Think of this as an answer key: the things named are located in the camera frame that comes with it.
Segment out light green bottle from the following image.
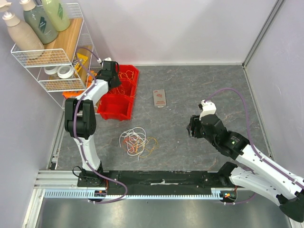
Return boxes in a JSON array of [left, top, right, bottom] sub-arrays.
[[41, 0, 70, 32]]

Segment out white tape roll right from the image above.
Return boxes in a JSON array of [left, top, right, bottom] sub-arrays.
[[57, 65, 74, 79]]

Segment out red plastic bin middle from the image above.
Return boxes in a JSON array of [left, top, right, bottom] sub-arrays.
[[108, 79, 137, 98]]

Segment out orange white wire bundle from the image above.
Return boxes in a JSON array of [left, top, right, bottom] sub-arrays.
[[118, 126, 159, 163]]

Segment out red plastic bin far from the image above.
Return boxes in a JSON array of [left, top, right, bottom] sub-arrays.
[[118, 65, 140, 83]]

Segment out grey green pump bottle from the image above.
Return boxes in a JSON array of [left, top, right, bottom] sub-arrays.
[[19, 0, 58, 45]]

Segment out red plastic bin near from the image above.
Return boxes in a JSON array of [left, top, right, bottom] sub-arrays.
[[97, 94, 134, 121]]

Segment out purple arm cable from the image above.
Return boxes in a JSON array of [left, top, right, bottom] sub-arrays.
[[205, 87, 304, 205], [73, 47, 128, 204]]

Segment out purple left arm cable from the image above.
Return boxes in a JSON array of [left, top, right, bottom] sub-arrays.
[[73, 47, 128, 204]]

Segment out white tape roll left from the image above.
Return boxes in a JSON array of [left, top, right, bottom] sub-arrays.
[[44, 66, 58, 76]]

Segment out orange green small boxes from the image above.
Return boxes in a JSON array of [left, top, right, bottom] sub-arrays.
[[86, 70, 96, 88]]

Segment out light blue cable duct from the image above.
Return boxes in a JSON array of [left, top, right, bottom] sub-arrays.
[[44, 189, 236, 200]]

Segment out beige pump bottle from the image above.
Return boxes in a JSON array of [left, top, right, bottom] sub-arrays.
[[0, 0, 44, 59]]

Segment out orange snack box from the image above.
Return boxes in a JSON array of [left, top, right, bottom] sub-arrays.
[[62, 91, 82, 99]]

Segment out red plastic bin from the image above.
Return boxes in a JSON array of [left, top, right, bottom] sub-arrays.
[[108, 79, 137, 98], [118, 65, 140, 83], [97, 94, 134, 121]]

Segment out white wire shelf rack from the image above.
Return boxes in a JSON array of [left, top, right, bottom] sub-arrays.
[[11, 3, 98, 109]]

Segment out orange wires bin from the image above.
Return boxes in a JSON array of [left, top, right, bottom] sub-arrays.
[[109, 82, 138, 98]]

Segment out yellow candy bag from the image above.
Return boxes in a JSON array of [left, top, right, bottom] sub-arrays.
[[72, 53, 88, 73]]

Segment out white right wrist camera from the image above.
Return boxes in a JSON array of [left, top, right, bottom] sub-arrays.
[[199, 100, 217, 120]]

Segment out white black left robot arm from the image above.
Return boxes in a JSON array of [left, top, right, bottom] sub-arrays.
[[65, 58, 121, 187]]

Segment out white tape roll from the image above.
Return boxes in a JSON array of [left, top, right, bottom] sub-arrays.
[[44, 66, 58, 76], [57, 65, 74, 79]]

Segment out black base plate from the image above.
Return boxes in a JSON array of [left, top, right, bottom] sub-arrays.
[[76, 170, 236, 195]]

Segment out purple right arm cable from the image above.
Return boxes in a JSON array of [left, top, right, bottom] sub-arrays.
[[205, 87, 304, 205]]

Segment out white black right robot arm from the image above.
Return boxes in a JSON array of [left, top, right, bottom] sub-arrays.
[[187, 114, 304, 223]]

